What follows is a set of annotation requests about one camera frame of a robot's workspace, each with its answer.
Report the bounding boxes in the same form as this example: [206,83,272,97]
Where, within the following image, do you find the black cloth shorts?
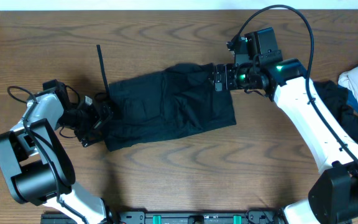
[101,63,236,151]

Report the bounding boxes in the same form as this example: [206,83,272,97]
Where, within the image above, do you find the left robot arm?
[0,80,119,223]

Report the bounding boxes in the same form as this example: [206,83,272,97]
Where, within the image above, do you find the pile of clothes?
[314,66,358,143]

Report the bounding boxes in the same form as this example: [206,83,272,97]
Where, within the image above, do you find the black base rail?
[40,210,285,224]

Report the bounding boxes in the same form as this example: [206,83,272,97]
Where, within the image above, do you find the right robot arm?
[210,58,358,223]

